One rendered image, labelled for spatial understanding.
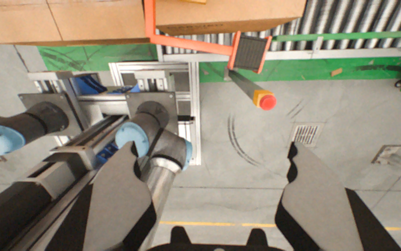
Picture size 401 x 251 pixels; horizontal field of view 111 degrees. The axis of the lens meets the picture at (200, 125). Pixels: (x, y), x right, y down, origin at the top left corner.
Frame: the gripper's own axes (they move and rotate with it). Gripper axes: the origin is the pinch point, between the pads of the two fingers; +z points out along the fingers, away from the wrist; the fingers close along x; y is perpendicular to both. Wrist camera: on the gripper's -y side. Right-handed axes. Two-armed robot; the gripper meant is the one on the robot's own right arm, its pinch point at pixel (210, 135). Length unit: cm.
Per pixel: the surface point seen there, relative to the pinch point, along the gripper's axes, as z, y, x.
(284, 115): 152, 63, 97
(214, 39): 103, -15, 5
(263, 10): 57, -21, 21
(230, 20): 57, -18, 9
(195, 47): 30.2, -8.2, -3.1
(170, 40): 30.2, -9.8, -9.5
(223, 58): 92, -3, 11
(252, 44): 28.7, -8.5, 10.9
